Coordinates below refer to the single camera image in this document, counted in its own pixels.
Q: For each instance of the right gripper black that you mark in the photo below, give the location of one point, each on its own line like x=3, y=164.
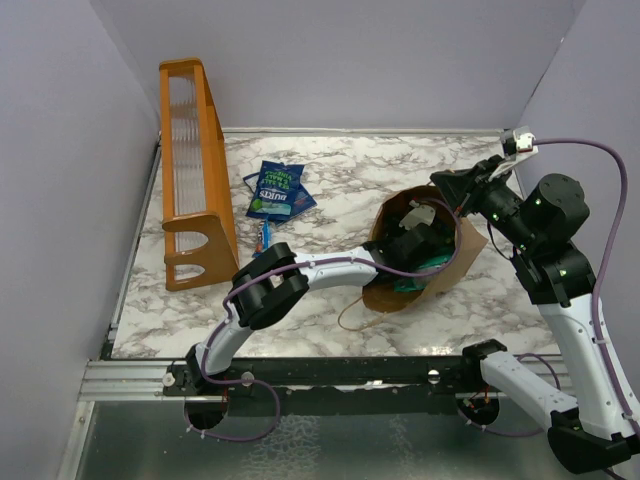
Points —
x=463, y=188

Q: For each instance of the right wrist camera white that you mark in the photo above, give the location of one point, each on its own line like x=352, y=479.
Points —
x=518, y=141

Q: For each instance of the dark blue snack packet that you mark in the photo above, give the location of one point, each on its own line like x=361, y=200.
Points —
x=305, y=200

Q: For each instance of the orange wooden rack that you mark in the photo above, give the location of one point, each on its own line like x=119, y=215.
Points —
x=197, y=215

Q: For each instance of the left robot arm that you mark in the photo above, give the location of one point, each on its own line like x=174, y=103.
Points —
x=266, y=289

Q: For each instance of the blue Burts crisps packet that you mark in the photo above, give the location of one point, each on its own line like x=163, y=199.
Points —
x=275, y=191

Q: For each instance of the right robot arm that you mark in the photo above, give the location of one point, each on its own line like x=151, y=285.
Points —
x=592, y=428

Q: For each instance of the brown paper bag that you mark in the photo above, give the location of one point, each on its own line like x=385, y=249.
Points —
x=465, y=255

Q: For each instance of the small blue candy bar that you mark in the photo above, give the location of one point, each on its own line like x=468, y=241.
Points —
x=263, y=239

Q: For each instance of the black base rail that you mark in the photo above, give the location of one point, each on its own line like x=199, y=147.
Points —
x=329, y=386

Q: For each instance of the green snack packet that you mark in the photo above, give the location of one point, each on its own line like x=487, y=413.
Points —
x=428, y=270

